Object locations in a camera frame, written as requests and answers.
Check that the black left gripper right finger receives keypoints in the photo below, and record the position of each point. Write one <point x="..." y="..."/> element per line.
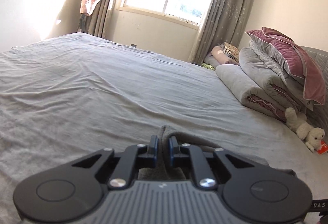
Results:
<point x="254" y="191"/>

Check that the upper folded grey quilt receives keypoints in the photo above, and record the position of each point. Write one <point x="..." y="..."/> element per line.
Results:
<point x="271" y="78"/>

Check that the right grey curtain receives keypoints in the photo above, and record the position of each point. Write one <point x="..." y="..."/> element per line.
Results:
<point x="225" y="21"/>

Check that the pink folded clothes pile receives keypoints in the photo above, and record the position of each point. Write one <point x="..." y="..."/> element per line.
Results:
<point x="223" y="54"/>

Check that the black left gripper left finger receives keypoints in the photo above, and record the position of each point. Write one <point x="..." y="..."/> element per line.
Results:
<point x="74" y="189"/>

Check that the white plush toy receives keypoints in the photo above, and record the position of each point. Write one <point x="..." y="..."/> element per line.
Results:
<point x="297" y="122"/>

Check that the dark grey knit sweater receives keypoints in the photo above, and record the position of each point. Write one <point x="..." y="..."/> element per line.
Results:
<point x="173" y="162"/>

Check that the grey bed sheet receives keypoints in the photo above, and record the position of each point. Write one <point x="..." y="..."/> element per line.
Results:
<point x="68" y="96"/>

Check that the folded grey quilt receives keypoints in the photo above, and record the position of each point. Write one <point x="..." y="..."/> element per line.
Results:
<point x="248" y="93"/>
<point x="271" y="78"/>

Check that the lower folded grey quilt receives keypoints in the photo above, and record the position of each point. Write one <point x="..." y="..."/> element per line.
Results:
<point x="248" y="93"/>

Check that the pink velvet pillow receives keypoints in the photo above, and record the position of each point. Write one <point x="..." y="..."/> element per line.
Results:
<point x="294" y="60"/>

